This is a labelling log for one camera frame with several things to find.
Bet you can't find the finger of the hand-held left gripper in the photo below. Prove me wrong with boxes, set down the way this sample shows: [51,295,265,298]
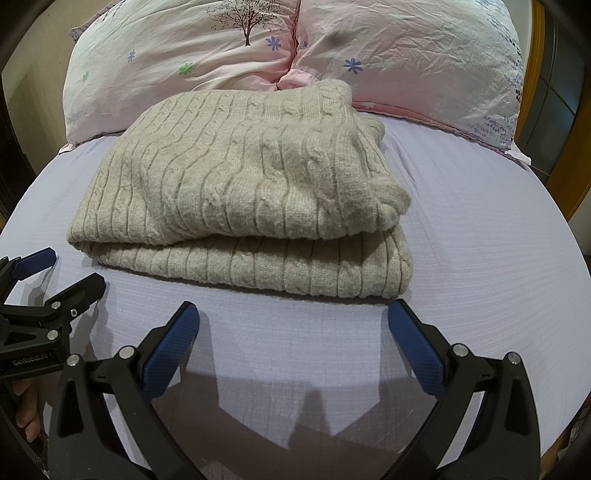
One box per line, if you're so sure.
[0,248,59,302]
[0,272,107,329]

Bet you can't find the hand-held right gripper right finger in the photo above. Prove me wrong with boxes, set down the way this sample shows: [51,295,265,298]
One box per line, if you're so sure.
[387,298,542,480]

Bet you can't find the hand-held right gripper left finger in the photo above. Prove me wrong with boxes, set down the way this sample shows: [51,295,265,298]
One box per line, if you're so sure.
[48,301,206,480]

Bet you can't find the beige cable knit sweater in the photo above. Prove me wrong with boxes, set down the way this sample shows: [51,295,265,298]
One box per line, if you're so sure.
[67,78,413,298]

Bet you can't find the person's left hand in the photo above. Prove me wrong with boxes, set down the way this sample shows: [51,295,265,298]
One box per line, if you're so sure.
[10,376,43,443]

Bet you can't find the lavender bed sheet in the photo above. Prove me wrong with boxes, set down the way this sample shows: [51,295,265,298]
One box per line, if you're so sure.
[0,111,591,480]

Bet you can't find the pink tree print pillow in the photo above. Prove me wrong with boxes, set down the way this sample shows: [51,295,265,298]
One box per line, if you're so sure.
[60,0,301,151]

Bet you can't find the pink flower print pillow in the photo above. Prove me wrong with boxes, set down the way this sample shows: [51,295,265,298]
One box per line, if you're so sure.
[277,0,533,161]

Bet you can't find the orange wooden frame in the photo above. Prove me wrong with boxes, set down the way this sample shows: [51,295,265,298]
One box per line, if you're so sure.
[510,0,591,223]

